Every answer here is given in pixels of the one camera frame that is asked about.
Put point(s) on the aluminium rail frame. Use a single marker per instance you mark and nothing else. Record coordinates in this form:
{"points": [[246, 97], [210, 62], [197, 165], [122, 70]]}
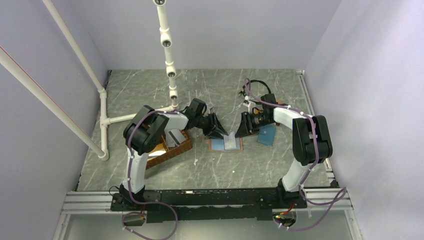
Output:
{"points": [[99, 203]]}

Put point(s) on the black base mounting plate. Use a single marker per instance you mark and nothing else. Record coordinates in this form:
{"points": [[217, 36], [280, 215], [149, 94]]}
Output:
{"points": [[210, 204]]}

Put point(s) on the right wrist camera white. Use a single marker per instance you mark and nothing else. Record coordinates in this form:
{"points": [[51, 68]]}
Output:
{"points": [[247, 102]]}

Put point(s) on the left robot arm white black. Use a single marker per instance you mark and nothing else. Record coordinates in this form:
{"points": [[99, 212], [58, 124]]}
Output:
{"points": [[145, 131]]}

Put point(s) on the gold card in basket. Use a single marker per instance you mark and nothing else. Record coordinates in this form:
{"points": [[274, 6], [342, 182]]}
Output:
{"points": [[155, 154]]}

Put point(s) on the blue card holder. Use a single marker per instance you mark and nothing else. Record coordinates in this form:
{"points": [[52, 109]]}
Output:
{"points": [[266, 135]]}

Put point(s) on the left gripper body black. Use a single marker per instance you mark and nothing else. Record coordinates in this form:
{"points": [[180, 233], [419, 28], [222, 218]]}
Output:
{"points": [[209, 123]]}

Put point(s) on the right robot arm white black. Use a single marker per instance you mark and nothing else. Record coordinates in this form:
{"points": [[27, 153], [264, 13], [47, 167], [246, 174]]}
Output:
{"points": [[311, 141]]}

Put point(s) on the grey card in basket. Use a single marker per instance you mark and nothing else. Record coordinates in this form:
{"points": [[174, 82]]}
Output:
{"points": [[174, 138]]}

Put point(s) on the brown wicker basket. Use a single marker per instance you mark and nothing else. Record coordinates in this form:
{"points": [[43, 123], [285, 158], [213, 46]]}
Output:
{"points": [[170, 152]]}

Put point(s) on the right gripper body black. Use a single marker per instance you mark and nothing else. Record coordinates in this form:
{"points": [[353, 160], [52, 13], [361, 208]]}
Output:
{"points": [[255, 120]]}

